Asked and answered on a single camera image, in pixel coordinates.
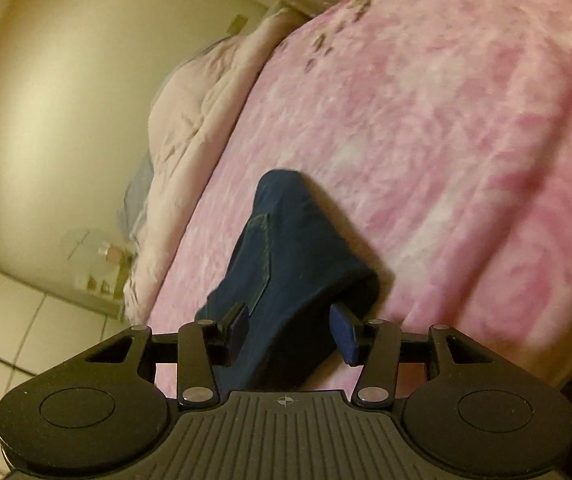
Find grey blue pillow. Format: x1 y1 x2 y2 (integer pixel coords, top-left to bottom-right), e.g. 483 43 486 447
117 152 153 240

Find dark blue denim jeans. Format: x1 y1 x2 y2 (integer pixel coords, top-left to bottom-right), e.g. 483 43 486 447
196 169 380 396

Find pink floral fleece blanket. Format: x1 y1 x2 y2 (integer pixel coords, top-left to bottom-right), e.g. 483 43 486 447
149 0 572 387

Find pale pink quilted duvet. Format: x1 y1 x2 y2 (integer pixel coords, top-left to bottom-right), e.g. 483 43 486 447
124 4 307 324

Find small bedside table with items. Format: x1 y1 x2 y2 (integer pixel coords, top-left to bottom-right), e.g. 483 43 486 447
62 228 135 321

